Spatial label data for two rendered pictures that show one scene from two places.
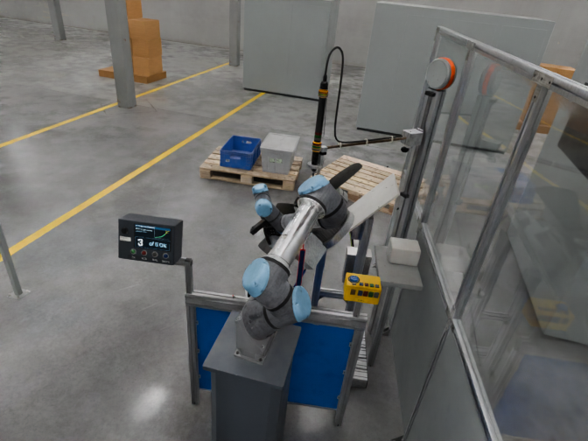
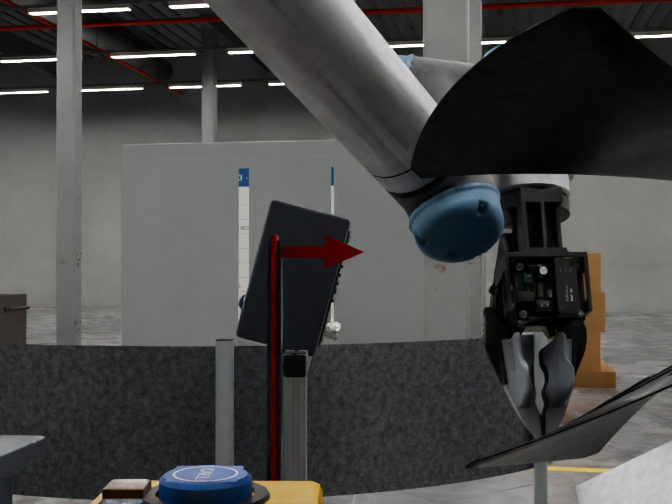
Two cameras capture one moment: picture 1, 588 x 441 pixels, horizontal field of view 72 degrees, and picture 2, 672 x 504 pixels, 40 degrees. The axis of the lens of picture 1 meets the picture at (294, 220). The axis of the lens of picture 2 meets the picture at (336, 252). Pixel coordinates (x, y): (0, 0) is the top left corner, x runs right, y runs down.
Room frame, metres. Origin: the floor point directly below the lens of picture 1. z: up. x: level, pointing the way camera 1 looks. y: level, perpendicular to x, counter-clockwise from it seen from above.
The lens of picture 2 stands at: (1.53, -0.70, 1.18)
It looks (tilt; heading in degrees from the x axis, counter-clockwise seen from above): 0 degrees down; 87
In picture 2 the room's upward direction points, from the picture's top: straight up
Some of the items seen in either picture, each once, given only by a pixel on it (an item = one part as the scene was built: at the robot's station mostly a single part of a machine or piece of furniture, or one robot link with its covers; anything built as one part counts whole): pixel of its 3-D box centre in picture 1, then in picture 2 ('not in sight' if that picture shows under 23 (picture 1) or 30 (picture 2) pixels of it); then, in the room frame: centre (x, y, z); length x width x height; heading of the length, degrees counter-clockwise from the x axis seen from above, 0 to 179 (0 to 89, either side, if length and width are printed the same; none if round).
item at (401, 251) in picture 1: (402, 249); not in sight; (2.03, -0.66, 0.92); 0.17 x 0.16 x 0.11; 87
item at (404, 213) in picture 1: (399, 233); not in sight; (2.25, -0.68, 0.90); 0.08 x 0.06 x 1.80; 32
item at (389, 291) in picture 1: (381, 320); not in sight; (1.96, -0.63, 0.42); 0.04 x 0.04 x 0.83; 87
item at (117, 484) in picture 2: not in sight; (127, 490); (1.46, -0.30, 1.08); 0.02 x 0.02 x 0.01; 87
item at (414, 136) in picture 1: (412, 137); not in sight; (2.20, -0.60, 1.55); 0.10 x 0.07 x 0.09; 122
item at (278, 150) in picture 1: (279, 153); not in sight; (4.92, 0.27, 0.31); 0.60 x 0.42 x 0.33; 175
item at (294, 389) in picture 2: (189, 276); (295, 429); (1.54, 0.48, 0.96); 0.03 x 0.03 x 0.20; 87
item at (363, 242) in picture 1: (353, 294); not in sight; (1.99, -0.41, 0.58); 0.09 x 0.05 x 1.15; 177
